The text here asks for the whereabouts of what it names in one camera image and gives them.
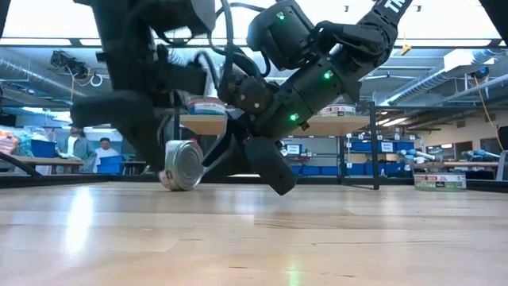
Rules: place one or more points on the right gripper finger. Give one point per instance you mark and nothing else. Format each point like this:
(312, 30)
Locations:
(236, 168)
(226, 145)

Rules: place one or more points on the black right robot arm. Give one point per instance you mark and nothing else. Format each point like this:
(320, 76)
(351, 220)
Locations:
(357, 35)

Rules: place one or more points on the green label tuna can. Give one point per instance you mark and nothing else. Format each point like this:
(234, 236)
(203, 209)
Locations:
(438, 182)
(184, 165)
(337, 110)

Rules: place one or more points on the workbench with blue robots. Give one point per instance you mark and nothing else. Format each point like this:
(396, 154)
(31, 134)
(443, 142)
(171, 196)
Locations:
(476, 157)

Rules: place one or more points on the black ceiling device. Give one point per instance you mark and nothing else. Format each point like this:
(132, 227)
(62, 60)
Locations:
(67, 63)

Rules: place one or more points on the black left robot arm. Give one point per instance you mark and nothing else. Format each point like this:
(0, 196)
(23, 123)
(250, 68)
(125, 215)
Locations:
(131, 39)

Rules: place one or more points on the blue red label can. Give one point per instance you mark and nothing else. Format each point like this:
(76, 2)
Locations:
(206, 107)

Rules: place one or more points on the pile of plastic bags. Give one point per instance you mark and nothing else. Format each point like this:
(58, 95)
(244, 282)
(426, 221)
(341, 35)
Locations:
(16, 141)

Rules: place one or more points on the silver ventilation duct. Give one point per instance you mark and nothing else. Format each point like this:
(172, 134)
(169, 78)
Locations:
(428, 81)
(39, 77)

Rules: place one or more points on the yellow hanging tag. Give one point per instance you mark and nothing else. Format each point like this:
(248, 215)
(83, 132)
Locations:
(405, 49)

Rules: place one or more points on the blue ceiling light device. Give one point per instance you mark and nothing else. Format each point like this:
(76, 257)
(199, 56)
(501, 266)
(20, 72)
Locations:
(481, 72)

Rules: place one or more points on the wooden workbench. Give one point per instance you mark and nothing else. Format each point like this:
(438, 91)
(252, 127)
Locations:
(47, 161)

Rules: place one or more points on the metal rack blue bins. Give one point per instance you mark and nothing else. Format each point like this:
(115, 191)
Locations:
(359, 168)

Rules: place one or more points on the blue crate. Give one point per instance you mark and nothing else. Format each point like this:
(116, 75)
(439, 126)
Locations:
(43, 149)

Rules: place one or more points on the person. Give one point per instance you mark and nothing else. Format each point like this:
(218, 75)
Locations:
(105, 153)
(81, 149)

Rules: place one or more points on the white sign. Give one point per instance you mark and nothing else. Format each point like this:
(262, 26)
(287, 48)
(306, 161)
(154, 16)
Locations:
(293, 149)

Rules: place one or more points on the wooden shelf black frame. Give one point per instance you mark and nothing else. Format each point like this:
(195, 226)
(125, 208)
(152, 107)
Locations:
(337, 125)

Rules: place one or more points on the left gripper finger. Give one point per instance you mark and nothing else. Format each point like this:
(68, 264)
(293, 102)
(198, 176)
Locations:
(135, 111)

